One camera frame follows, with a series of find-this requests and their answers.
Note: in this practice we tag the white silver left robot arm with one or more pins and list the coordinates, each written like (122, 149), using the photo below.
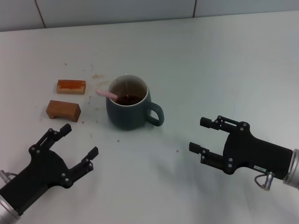
(5, 212)

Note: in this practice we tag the light stained wooden block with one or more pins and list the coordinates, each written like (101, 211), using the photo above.
(70, 88)

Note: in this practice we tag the brown notched wooden block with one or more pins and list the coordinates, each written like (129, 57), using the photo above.
(60, 109)

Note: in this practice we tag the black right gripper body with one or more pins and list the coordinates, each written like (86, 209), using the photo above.
(254, 152)

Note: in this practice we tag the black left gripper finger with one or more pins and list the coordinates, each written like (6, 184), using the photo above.
(81, 168)
(54, 136)

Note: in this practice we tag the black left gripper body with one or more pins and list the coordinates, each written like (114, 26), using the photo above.
(44, 170)

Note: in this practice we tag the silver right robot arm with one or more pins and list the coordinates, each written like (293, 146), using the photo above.
(293, 172)

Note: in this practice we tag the dark grey ceramic mug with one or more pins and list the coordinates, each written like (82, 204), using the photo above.
(126, 116)

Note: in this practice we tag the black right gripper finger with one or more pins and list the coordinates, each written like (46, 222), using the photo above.
(211, 158)
(217, 123)

